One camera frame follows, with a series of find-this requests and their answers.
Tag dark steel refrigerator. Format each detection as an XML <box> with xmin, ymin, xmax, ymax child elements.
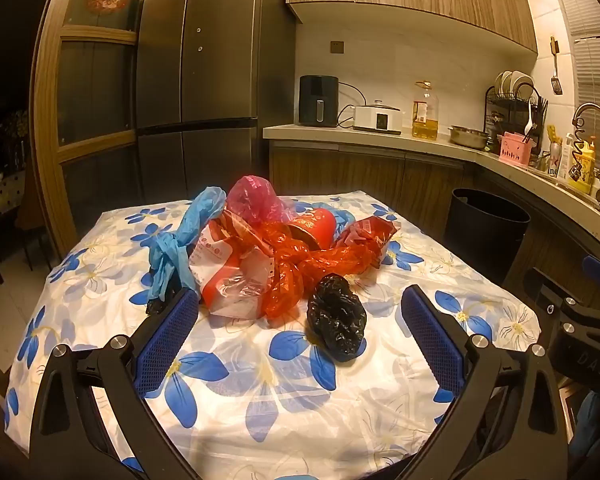
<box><xmin>132</xmin><ymin>0</ymin><xmax>298</xmax><ymax>201</ymax></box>

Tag dim dining table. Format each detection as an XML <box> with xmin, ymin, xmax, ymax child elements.
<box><xmin>0</xmin><ymin>170</ymin><xmax>27</xmax><ymax>226</ymax></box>

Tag pink utensil holder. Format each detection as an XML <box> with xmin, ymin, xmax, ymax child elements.
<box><xmin>497</xmin><ymin>131</ymin><xmax>537</xmax><ymax>168</ymax></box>

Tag white bottle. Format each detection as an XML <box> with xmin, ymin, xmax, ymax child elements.
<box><xmin>557</xmin><ymin>132</ymin><xmax>576</xmax><ymax>181</ymax></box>

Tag cooking oil bottle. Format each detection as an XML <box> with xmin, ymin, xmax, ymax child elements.
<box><xmin>411</xmin><ymin>80</ymin><xmax>440</xmax><ymax>141</ymax></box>

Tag black plastic bag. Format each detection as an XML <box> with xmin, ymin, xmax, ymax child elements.
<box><xmin>306</xmin><ymin>275</ymin><xmax>368</xmax><ymax>362</ymax></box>

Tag blue plastic bag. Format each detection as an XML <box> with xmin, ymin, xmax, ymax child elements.
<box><xmin>147</xmin><ymin>186</ymin><xmax>228</xmax><ymax>301</ymax></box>

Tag small red white wrapper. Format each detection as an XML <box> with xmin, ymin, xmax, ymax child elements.
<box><xmin>332</xmin><ymin>215</ymin><xmax>398</xmax><ymax>271</ymax></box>

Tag black trash bin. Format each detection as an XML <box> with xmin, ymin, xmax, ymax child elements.
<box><xmin>444</xmin><ymin>188</ymin><xmax>532</xmax><ymax>286</ymax></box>

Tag black dish rack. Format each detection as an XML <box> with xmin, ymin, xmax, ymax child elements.
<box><xmin>484</xmin><ymin>70</ymin><xmax>548</xmax><ymax>153</ymax></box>

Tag person's right hand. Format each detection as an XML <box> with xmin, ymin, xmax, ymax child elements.
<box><xmin>572</xmin><ymin>390</ymin><xmax>600</xmax><ymax>461</ymax></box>

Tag large red white plastic package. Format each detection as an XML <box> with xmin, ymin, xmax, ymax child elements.
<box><xmin>187</xmin><ymin>210</ymin><xmax>281</xmax><ymax>320</ymax></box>

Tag red paper cup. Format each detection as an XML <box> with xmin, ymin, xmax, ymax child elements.
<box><xmin>285</xmin><ymin>207</ymin><xmax>338</xmax><ymax>251</ymax></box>

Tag blue floral tablecloth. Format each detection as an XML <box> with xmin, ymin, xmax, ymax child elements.
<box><xmin>2</xmin><ymin>190</ymin><xmax>541</xmax><ymax>480</ymax></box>

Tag orange plastic bag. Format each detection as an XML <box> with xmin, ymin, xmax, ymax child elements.
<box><xmin>260</xmin><ymin>222</ymin><xmax>381</xmax><ymax>321</ymax></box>

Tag steel kitchen faucet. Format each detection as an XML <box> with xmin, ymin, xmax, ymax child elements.
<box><xmin>572</xmin><ymin>102</ymin><xmax>600</xmax><ymax>211</ymax></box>

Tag wooden base cabinets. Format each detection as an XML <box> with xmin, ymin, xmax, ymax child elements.
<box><xmin>269</xmin><ymin>142</ymin><xmax>600</xmax><ymax>321</ymax></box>

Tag white electric cooker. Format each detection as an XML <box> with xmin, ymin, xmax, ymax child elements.
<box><xmin>352</xmin><ymin>100</ymin><xmax>403</xmax><ymax>135</ymax></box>

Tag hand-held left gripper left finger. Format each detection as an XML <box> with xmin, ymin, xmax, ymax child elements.
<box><xmin>29</xmin><ymin>287</ymin><xmax>203</xmax><ymax>480</ymax></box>

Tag wooden glass door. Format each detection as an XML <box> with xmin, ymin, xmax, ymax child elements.
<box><xmin>30</xmin><ymin>0</ymin><xmax>153</xmax><ymax>256</ymax></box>

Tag steel basin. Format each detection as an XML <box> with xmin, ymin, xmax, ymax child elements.
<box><xmin>447</xmin><ymin>125</ymin><xmax>491</xmax><ymax>149</ymax></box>

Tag window blind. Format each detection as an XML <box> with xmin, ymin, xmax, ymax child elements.
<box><xmin>550</xmin><ymin>0</ymin><xmax>600</xmax><ymax>141</ymax></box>

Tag grey kitchen countertop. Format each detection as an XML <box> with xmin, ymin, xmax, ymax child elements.
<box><xmin>262</xmin><ymin>124</ymin><xmax>600</xmax><ymax>241</ymax></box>

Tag bright pink plastic bag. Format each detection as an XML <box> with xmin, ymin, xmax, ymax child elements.
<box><xmin>226</xmin><ymin>175</ymin><xmax>293</xmax><ymax>226</ymax></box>

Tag black air fryer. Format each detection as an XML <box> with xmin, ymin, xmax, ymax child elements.
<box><xmin>298</xmin><ymin>75</ymin><xmax>340</xmax><ymax>127</ymax></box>

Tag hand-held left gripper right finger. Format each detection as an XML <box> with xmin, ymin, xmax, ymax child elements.
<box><xmin>399</xmin><ymin>284</ymin><xmax>577</xmax><ymax>480</ymax></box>

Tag black coiled cord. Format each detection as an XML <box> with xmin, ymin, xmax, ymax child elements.
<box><xmin>569</xmin><ymin>115</ymin><xmax>589</xmax><ymax>181</ymax></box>

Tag yellow detergent bottle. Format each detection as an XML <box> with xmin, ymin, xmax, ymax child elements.
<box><xmin>574</xmin><ymin>140</ymin><xmax>597</xmax><ymax>196</ymax></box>

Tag hanging metal spatula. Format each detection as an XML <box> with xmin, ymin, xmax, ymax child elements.
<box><xmin>549</xmin><ymin>36</ymin><xmax>564</xmax><ymax>96</ymax></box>

